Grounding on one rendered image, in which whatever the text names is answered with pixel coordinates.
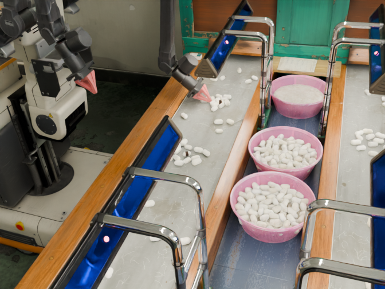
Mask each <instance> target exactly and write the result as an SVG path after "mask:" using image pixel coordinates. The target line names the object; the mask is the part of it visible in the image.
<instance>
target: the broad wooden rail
mask: <svg viewBox="0 0 385 289"><path fill-rule="evenodd" d="M190 53H201V52H189V54H190ZM201 54H202V58H201V60H198V65H199V63H200V62H201V61H202V59H203V58H204V56H205V54H206V53H201ZM198 65H197V66H196V67H195V68H194V69H193V70H192V71H191V73H189V74H190V75H191V76H192V77H193V78H195V79H196V80H197V78H198V77H195V76H194V72H195V70H196V69H197V67H198ZM188 92H189V91H188V90H187V89H186V88H185V87H184V86H183V85H181V83H179V82H178V81H177V80H175V79H174V78H173V77H172V76H171V78H170V79H169V81H168V82H167V83H166V85H165V86H164V87H163V89H162V90H161V91H160V92H159V94H158V96H157V97H156V98H155V100H154V101H153V102H152V103H151V105H150V106H149V107H148V109H147V110H146V112H145V113H144V114H143V116H142V117H141V118H140V120H139V121H138V122H137V124H136V125H135V126H134V128H133V129H132V131H131V132H130V133H129V134H128V136H127V137H126V138H125V140H124V141H123V143H122V144H121V145H120V147H119V148H118V149H117V151H116V152H115V153H114V155H113V156H112V158H111V159H110V160H109V162H108V163H107V164H106V165H105V167H104V168H103V169H102V171H101V172H100V174H99V175H98V176H97V178H96V179H95V180H94V181H93V183H92V184H91V186H90V187H89V189H88V190H87V191H86V192H85V194H84V195H83V196H82V198H81V199H80V201H79V202H78V203H77V205H76V206H75V207H74V209H73V210H72V211H71V213H70V214H69V216H68V217H67V218H66V219H65V221H64V222H63V223H62V225H61V226H60V227H59V229H58V230H57V232H56V233H55V234H54V236H53V237H52V238H51V239H50V241H49V242H48V243H47V245H46V246H45V248H44V249H43V250H42V252H41V253H40V254H39V256H38V257H37V258H36V260H35V261H34V263H33V264H32V265H31V266H30V268H29V269H28V271H27V272H26V274H24V276H23V277H22V279H21V280H20V281H19V283H18V284H17V285H16V287H15V288H14V289H49V287H50V286H51V284H52V283H53V281H54V280H55V278H56V277H57V275H58V274H59V272H60V271H61V270H62V268H63V266H64V265H65V263H66V262H67V261H68V259H69V258H70V256H71V254H72V253H73V251H74V250H75V249H76V247H77V246H78V244H79V242H80V241H81V239H82V238H83V237H84V235H85V234H86V232H87V230H88V229H89V227H90V224H89V223H90V221H91V220H92V219H93V217H94V215H95V214H96V213H97V212H100V211H101V210H102V208H103V207H104V205H105V204H106V202H107V201H108V199H109V198H110V196H111V195H112V193H113V192H114V190H115V189H116V187H117V186H118V184H119V183H120V181H121V180H122V179H123V178H122V174H123V173H124V171H125V170H126V168H127V167H128V166H130V167H131V165H132V164H133V162H134V160H135V159H136V157H137V156H138V155H139V153H140V152H141V150H142V148H143V147H144V145H145V144H146V143H147V141H148V140H149V138H150V136H151V135H152V133H153V132H154V131H155V129H156V128H157V126H158V125H159V123H160V122H161V121H162V119H163V117H164V116H165V115H168V116H169V117H170V118H171V119H172V117H173V116H174V114H175V113H176V111H177V110H178V108H179V106H180V105H181V103H182V102H183V100H184V99H185V97H186V96H187V94H188Z"/></svg>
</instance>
